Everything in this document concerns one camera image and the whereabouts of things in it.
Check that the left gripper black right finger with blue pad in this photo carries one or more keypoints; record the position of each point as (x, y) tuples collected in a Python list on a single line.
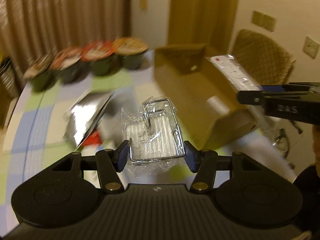
[(204, 164)]

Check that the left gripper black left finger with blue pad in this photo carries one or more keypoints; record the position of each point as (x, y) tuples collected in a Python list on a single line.
[(109, 164)]

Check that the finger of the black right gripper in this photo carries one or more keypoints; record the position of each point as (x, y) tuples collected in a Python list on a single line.
[(251, 97)]

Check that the white remote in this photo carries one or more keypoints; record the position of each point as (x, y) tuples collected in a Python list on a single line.
[(233, 71)]

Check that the red candy packet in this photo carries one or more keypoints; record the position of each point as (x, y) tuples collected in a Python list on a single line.
[(93, 139)]

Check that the silver foil pouch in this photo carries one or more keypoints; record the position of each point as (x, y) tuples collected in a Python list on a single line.
[(84, 115)]

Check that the wire rack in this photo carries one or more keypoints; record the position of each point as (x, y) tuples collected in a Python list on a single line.
[(155, 137)]

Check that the person's right hand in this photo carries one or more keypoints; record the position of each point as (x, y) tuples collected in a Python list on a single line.
[(316, 139)]

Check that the quilted chair back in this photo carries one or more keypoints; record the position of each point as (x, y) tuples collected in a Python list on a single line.
[(263, 58)]

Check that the brown cardboard box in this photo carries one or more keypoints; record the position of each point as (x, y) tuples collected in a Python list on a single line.
[(205, 100)]

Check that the checkered tablecloth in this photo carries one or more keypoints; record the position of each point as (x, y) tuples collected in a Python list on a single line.
[(35, 136)]

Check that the wooden door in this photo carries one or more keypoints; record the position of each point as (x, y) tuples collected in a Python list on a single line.
[(202, 21)]

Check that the dark lid noodle bowl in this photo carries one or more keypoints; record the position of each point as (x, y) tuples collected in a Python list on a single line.
[(39, 74)]

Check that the brown red lid noodle bowl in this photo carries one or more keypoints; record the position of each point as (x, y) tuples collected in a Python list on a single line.
[(66, 65)]

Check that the orange lid noodle bowl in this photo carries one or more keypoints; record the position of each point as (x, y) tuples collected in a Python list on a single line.
[(130, 51)]

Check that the beige curtain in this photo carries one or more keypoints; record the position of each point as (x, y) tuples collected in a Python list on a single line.
[(32, 28)]

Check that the single wall switch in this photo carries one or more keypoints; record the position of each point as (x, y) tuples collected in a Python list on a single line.
[(310, 47)]

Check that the double wall socket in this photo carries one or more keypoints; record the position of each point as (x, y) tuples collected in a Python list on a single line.
[(262, 20)]

